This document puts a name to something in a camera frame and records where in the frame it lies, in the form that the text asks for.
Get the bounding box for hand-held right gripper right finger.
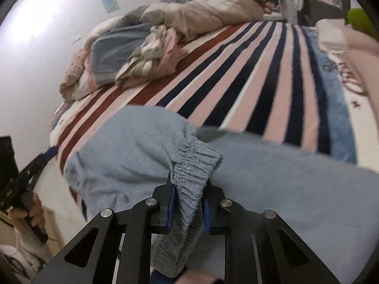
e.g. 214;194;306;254
201;180;341;284

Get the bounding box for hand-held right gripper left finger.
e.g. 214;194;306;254
31;170;178;284

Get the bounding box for light blue pants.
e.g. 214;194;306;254
63;105;376;284

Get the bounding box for person's left hand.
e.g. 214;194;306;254
7;192;46;229

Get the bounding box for dark furniture edge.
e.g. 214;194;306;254
0;136;18;184

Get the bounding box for pink crumpled cloth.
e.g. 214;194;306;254
59;49;95;101

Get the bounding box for grey-blue folded cloth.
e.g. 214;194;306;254
90;22;154;85

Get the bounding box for cream and pink clothes pile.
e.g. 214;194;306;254
115;25;185;88

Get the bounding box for striped blanket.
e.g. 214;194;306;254
49;21;368;184

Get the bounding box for beige quilt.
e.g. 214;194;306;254
140;0;264;43

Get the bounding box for pink pillow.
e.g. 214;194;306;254
315;19;379;104

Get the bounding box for green plush pillow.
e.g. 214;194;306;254
346;8;374;36

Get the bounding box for blue wall poster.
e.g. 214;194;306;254
100;0;121;14

